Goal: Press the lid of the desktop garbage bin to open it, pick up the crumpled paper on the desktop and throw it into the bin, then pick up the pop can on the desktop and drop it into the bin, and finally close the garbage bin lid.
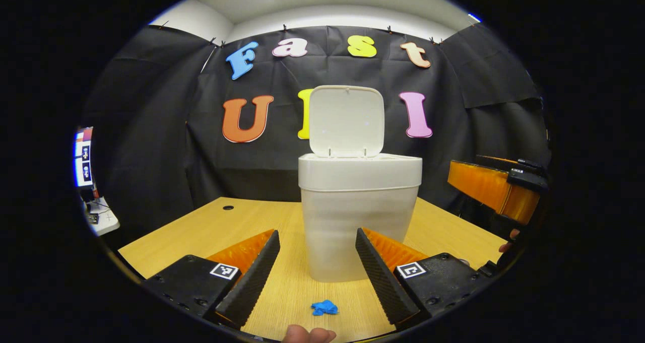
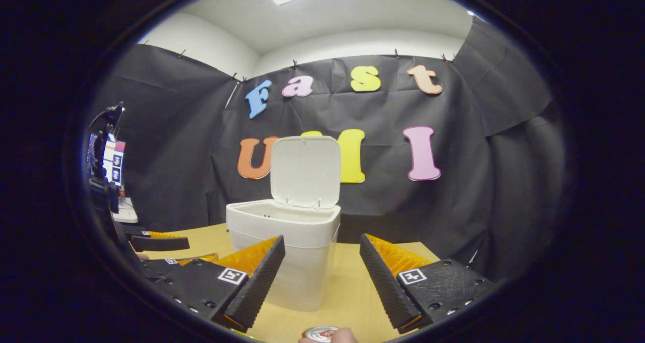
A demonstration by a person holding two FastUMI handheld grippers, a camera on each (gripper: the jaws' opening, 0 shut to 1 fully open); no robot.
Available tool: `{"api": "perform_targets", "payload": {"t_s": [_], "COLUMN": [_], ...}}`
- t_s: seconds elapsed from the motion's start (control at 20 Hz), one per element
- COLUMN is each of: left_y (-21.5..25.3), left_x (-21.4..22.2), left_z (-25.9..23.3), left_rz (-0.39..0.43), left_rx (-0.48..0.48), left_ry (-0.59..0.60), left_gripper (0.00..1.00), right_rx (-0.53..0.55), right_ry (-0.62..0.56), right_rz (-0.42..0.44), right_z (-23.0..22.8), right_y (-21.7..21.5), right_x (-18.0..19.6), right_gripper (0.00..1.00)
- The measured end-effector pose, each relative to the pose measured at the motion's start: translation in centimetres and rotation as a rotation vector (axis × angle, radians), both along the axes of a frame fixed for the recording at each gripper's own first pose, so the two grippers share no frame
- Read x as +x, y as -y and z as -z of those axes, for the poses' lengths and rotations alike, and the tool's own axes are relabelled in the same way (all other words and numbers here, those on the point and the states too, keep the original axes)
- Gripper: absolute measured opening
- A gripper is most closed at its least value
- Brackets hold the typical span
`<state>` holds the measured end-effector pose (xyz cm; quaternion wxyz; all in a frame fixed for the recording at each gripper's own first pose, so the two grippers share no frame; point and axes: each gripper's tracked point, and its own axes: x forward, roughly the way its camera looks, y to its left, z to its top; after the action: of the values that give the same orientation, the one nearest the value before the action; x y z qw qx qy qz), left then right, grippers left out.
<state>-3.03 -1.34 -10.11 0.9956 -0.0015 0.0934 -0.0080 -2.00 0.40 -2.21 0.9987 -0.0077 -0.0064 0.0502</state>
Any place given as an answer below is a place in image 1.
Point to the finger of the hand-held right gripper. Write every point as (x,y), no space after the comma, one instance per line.
(526,181)
(531,164)

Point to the blue paper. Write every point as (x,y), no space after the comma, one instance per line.
(324,308)

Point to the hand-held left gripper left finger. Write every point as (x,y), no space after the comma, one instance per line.
(252,281)

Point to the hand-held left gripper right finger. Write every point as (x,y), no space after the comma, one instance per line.
(383,281)

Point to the computer monitor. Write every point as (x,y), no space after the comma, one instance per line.
(83,156)

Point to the small ceiling light panel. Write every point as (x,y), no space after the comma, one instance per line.
(474,17)

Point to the white side table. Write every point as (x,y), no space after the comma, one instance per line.
(103,222)

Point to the white desktop garbage bin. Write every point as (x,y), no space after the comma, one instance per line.
(352,207)

